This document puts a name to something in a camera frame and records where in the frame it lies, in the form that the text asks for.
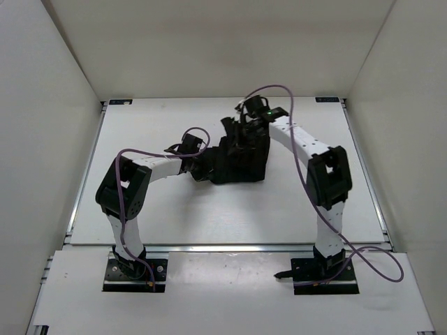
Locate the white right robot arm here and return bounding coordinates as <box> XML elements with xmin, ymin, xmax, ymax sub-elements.
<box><xmin>235</xmin><ymin>95</ymin><xmax>352</xmax><ymax>280</ymax></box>

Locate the left blue table label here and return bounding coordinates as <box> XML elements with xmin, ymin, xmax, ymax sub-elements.
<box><xmin>108</xmin><ymin>99</ymin><xmax>133</xmax><ymax>105</ymax></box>

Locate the right blue table label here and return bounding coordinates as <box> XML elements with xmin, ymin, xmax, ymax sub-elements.
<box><xmin>315</xmin><ymin>96</ymin><xmax>339</xmax><ymax>103</ymax></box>

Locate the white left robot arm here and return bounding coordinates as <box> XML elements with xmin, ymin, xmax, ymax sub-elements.
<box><xmin>95</xmin><ymin>132</ymin><xmax>219</xmax><ymax>282</ymax></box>

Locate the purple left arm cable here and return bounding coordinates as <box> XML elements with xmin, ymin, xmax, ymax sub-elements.
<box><xmin>115</xmin><ymin>127</ymin><xmax>212</xmax><ymax>284</ymax></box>

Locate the aluminium table rail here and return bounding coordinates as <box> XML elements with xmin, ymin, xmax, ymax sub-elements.
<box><xmin>145</xmin><ymin>244</ymin><xmax>313</xmax><ymax>253</ymax></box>

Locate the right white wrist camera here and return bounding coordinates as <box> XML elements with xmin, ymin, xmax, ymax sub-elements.
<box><xmin>235</xmin><ymin>100</ymin><xmax>245</xmax><ymax>112</ymax></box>

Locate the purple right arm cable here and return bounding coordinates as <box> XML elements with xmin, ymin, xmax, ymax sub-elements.
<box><xmin>244</xmin><ymin>84</ymin><xmax>406</xmax><ymax>284</ymax></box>

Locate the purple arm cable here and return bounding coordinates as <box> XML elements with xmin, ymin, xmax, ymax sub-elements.
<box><xmin>244</xmin><ymin>84</ymin><xmax>406</xmax><ymax>284</ymax></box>
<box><xmin>115</xmin><ymin>127</ymin><xmax>212</xmax><ymax>284</ymax></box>

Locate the black pleated skirt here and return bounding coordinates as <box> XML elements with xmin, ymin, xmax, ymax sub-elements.
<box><xmin>202</xmin><ymin>117</ymin><xmax>270</xmax><ymax>185</ymax></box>

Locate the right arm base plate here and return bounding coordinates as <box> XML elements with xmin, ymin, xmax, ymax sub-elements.
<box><xmin>274</xmin><ymin>257</ymin><xmax>360</xmax><ymax>295</ymax></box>

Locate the blue table label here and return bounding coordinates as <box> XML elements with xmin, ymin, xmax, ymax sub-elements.
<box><xmin>315</xmin><ymin>96</ymin><xmax>339</xmax><ymax>103</ymax></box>
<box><xmin>108</xmin><ymin>99</ymin><xmax>133</xmax><ymax>105</ymax></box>

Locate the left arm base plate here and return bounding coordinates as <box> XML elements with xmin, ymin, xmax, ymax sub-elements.
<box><xmin>103</xmin><ymin>255</ymin><xmax>168</xmax><ymax>293</ymax></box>

